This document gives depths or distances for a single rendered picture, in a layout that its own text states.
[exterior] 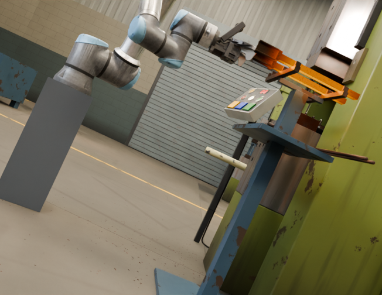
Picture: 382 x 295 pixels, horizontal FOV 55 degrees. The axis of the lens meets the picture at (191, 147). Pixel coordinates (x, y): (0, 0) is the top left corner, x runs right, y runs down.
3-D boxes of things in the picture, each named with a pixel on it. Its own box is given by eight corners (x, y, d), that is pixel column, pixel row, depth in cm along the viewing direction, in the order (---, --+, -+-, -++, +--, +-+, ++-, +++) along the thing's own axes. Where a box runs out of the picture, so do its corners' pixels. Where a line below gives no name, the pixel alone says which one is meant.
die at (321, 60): (314, 65, 198) (321, 49, 198) (302, 72, 218) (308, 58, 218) (383, 98, 199) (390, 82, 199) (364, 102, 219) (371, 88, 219)
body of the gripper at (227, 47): (232, 65, 150) (206, 52, 148) (241, 46, 150) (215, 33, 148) (237, 62, 142) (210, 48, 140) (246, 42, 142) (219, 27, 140)
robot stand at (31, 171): (-9, 195, 166) (48, 76, 167) (0, 185, 187) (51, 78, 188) (39, 212, 173) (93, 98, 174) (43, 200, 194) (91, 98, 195)
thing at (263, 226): (207, 284, 182) (247, 198, 182) (202, 260, 220) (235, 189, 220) (309, 330, 183) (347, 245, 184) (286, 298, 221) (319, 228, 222)
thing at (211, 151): (204, 153, 238) (207, 145, 238) (203, 153, 243) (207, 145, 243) (265, 181, 239) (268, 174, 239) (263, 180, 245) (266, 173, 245)
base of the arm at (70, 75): (51, 78, 169) (60, 58, 169) (53, 80, 187) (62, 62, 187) (90, 96, 175) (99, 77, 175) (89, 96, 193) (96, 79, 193)
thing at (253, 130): (260, 127, 129) (262, 122, 129) (232, 128, 168) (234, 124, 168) (332, 163, 133) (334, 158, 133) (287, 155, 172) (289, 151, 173)
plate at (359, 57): (350, 79, 172) (365, 47, 172) (341, 83, 181) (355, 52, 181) (354, 81, 172) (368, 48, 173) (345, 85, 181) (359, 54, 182)
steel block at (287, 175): (247, 198, 182) (285, 117, 183) (235, 189, 220) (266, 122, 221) (347, 244, 184) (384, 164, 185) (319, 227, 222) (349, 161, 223)
